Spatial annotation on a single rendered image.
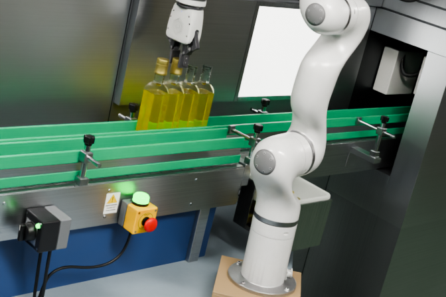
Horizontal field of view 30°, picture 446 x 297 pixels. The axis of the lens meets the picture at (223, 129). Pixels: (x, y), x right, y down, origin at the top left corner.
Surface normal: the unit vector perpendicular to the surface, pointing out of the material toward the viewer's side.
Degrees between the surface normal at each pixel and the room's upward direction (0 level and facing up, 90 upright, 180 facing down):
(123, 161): 90
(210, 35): 90
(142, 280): 0
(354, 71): 90
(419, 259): 90
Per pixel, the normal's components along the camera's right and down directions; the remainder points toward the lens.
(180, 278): 0.22, -0.93
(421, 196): 0.66, 0.36
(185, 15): -0.65, 0.04
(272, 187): -0.43, 0.73
